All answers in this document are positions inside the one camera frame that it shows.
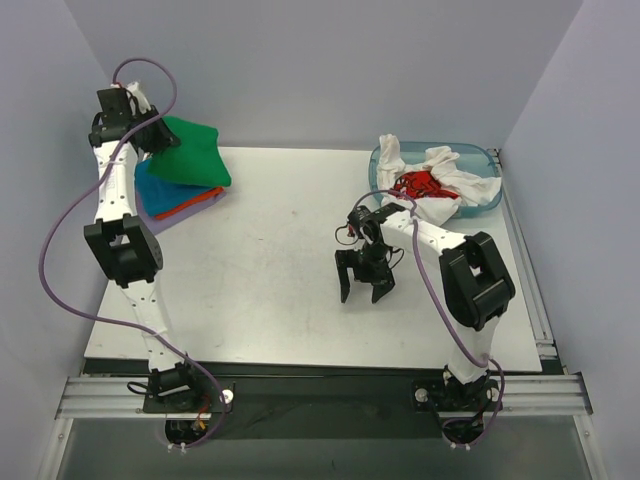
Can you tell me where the folded orange t shirt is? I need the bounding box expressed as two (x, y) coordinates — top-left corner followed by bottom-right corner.
(153, 187), (224, 220)

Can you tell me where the green t shirt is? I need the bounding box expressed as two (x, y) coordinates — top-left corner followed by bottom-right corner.
(147, 116), (232, 189)

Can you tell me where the aluminium frame rail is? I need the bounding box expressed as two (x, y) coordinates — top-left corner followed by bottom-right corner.
(55, 375), (593, 419)

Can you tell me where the white t shirt red print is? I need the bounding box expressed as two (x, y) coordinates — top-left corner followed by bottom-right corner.
(375, 133), (503, 226)

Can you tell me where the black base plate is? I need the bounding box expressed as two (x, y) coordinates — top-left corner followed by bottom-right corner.
(126, 370), (505, 448)

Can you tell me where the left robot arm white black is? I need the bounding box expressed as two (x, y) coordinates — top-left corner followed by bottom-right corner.
(84, 85), (203, 412)

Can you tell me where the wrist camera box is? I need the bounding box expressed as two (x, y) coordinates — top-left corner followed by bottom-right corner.
(347, 205), (381, 243)
(111, 81), (151, 113)

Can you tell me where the clear blue plastic bin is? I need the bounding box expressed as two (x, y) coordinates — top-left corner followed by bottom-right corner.
(368, 141), (505, 220)

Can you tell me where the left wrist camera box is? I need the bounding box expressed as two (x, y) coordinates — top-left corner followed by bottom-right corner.
(111, 81), (151, 113)

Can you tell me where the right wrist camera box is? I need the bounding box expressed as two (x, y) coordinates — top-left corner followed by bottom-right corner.
(347, 205), (381, 243)

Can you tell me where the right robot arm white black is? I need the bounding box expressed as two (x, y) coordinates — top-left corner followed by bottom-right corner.
(335, 203), (516, 408)

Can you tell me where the folded blue t shirt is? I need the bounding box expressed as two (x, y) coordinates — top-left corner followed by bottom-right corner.
(134, 160), (214, 217)

